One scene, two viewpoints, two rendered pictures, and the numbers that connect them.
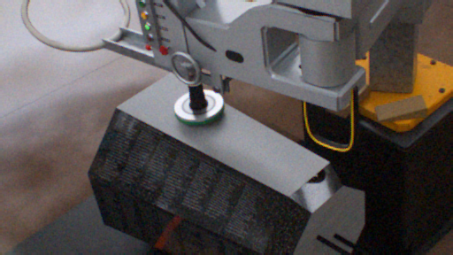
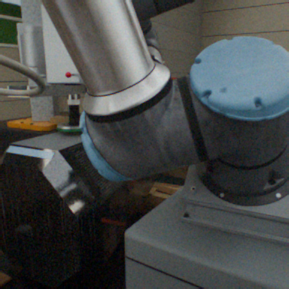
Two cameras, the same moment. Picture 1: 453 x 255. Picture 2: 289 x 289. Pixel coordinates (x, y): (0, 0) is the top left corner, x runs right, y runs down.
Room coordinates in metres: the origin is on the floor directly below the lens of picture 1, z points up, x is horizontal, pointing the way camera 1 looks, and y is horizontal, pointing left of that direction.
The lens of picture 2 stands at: (2.86, 1.83, 1.17)
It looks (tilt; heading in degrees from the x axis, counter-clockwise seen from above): 15 degrees down; 245
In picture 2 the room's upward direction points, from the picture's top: straight up
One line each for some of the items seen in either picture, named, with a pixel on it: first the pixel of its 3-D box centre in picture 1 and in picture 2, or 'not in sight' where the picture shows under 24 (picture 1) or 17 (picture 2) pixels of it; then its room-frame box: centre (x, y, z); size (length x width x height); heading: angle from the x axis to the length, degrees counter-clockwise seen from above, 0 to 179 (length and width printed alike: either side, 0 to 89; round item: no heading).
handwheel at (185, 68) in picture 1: (191, 64); not in sight; (2.37, 0.11, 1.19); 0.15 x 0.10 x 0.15; 48
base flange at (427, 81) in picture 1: (393, 82); (47, 121); (2.62, -0.76, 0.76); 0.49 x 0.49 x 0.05; 37
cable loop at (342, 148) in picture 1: (330, 116); not in sight; (2.10, -0.37, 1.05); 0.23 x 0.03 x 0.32; 48
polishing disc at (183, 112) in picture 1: (198, 105); (74, 124); (2.54, 0.12, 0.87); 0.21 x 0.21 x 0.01
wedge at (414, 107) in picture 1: (400, 108); not in sight; (2.38, -0.72, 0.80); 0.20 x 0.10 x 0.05; 85
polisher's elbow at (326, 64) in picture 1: (326, 49); not in sight; (2.10, -0.37, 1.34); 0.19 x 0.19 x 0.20
